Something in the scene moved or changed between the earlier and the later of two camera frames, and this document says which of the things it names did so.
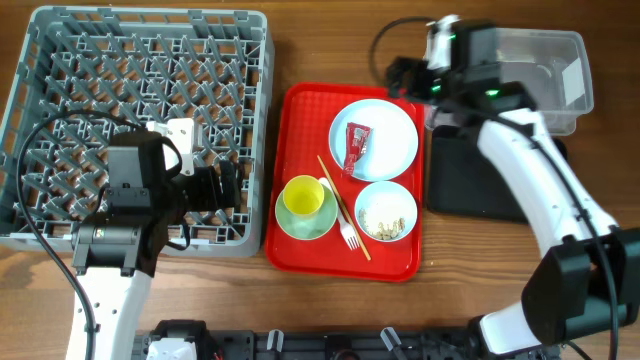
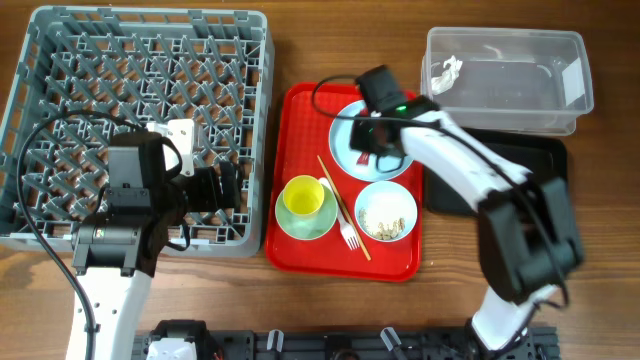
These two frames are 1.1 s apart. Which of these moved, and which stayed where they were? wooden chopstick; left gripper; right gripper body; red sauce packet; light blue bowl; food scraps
Moved: red sauce packet; right gripper body
Stayed: light blue bowl; food scraps; left gripper; wooden chopstick
